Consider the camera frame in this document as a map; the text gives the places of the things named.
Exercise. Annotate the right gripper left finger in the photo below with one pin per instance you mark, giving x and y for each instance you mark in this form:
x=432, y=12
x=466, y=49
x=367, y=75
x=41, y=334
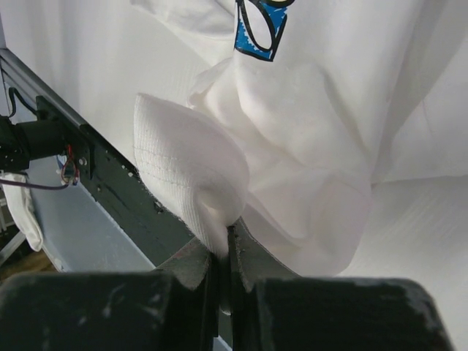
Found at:
x=173, y=307

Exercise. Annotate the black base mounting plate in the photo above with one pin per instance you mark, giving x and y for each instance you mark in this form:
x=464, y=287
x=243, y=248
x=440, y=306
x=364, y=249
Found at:
x=113, y=181

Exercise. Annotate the aluminium frame rail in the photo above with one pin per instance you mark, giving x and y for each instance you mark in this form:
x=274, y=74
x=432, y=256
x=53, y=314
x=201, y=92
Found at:
x=44, y=87

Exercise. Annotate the white t shirt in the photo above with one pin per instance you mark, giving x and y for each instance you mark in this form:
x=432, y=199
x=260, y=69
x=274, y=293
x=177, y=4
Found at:
x=336, y=129

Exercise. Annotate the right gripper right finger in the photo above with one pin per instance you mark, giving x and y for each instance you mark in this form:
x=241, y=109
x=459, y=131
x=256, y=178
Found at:
x=273, y=308

